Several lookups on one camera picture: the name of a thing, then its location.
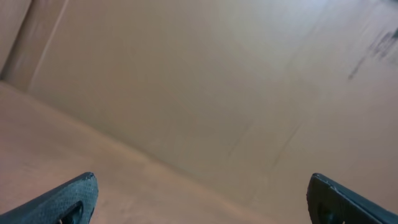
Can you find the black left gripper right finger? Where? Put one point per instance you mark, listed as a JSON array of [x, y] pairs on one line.
[[329, 202]]

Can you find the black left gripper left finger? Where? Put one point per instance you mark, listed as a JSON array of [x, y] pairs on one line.
[[72, 202]]

